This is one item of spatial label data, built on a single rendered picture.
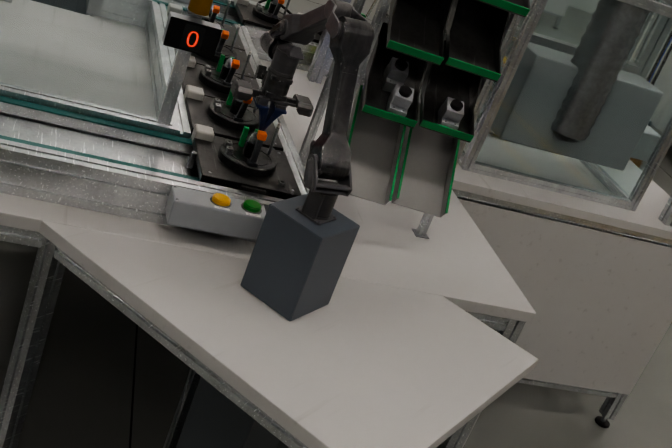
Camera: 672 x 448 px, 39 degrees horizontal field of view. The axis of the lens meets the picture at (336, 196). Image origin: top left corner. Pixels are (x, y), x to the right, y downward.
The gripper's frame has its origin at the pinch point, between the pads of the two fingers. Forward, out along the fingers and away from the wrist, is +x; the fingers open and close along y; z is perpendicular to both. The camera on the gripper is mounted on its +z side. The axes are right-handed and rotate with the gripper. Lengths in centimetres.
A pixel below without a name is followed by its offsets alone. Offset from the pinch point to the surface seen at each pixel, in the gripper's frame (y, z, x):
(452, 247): -61, 3, 24
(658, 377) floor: -235, 92, 111
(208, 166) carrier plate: 9.9, -3.5, 13.5
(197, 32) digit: 18.2, 12.8, -11.3
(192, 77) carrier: 9, 53, 14
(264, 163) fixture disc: -3.6, 0.6, 11.5
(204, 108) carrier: 7.3, 31.5, 13.9
